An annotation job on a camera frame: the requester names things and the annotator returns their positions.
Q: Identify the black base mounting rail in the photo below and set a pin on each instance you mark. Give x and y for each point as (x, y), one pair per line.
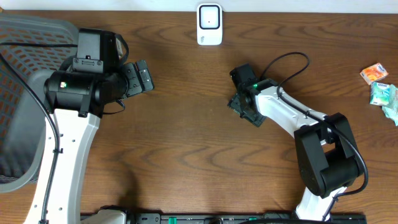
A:
(155, 218)

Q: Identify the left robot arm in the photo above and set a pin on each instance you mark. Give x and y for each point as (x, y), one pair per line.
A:
(75, 95)

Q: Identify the white barcode scanner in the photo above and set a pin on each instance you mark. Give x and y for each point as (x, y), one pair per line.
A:
(209, 24)

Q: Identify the green tissue pack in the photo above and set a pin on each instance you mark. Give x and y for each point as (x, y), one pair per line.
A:
(379, 94)

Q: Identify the orange tissue pack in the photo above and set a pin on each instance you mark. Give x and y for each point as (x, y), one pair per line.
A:
(373, 73)

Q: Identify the green wet wipes pack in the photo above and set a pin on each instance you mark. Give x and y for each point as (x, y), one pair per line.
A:
(390, 110)

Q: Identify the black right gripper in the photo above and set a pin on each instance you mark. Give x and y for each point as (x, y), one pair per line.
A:
(254, 119)

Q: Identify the grey plastic shopping basket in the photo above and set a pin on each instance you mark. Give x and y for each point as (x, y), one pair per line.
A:
(32, 48)

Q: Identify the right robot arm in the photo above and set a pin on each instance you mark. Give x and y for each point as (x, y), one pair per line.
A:
(328, 158)

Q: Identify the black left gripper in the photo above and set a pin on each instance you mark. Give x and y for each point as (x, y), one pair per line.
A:
(130, 72)

